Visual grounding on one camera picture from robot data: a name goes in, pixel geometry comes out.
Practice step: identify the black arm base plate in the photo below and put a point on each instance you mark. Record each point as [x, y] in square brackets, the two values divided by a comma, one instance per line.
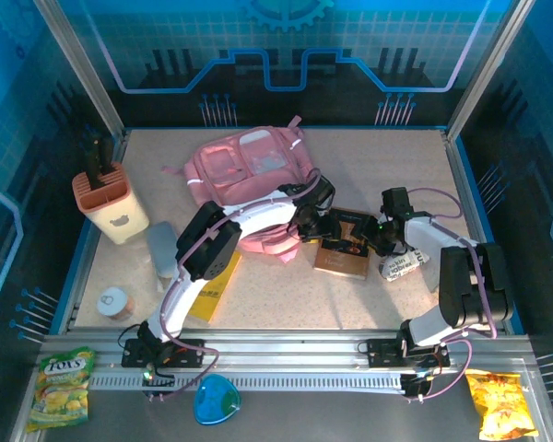
[382, 352]
[189, 351]

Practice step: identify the yellow chips bag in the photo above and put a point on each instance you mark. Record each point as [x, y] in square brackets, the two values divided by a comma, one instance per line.
[500, 405]

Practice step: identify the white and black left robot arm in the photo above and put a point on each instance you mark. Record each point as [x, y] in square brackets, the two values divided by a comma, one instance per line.
[258, 218]

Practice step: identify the pink student backpack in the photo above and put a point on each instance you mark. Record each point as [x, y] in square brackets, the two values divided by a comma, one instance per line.
[239, 184]

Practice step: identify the tin can with pull tab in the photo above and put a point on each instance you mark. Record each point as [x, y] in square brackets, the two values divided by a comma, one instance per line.
[115, 304]

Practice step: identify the crumpled black and white packet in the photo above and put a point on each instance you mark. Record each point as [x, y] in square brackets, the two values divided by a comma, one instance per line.
[401, 267]

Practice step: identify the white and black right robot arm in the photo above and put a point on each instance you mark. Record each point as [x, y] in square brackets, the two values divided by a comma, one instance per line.
[431, 239]

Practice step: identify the grey cup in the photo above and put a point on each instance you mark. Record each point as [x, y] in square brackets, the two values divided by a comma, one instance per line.
[161, 248]

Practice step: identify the cream and terracotta knife block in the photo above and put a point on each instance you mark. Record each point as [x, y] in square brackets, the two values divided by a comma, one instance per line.
[115, 207]

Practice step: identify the aluminium side rail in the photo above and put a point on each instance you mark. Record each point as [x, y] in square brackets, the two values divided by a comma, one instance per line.
[71, 317]
[467, 193]

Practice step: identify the blue translucent plastic case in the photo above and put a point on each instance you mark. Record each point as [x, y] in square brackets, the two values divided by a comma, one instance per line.
[216, 400]

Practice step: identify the aluminium front frame rail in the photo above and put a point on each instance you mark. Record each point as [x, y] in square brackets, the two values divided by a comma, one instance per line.
[285, 350]

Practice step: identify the brown hardcover book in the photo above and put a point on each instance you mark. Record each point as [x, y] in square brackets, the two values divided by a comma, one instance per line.
[341, 262]

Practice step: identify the green candy bag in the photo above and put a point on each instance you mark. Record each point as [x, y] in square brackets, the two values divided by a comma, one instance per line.
[62, 391]

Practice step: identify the yellow cartoon cover book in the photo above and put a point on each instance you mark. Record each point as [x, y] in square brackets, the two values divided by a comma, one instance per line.
[212, 294]

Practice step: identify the aluminium frame post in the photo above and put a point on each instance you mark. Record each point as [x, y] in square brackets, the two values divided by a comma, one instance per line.
[488, 69]
[80, 69]

